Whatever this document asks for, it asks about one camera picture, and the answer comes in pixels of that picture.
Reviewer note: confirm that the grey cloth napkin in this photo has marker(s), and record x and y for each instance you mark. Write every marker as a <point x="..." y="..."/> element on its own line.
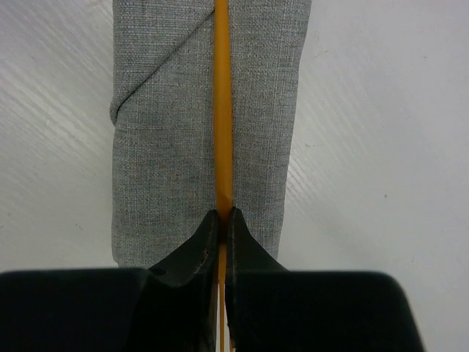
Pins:
<point x="162" y="162"/>

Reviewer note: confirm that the orange plastic fork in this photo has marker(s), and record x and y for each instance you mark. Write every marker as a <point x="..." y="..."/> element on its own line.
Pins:
<point x="222" y="130"/>

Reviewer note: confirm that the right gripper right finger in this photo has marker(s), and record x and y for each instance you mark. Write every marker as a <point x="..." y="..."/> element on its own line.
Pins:
<point x="270" y="308"/>

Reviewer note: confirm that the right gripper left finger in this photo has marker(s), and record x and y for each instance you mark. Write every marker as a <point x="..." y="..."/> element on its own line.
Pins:
<point x="168" y="307"/>

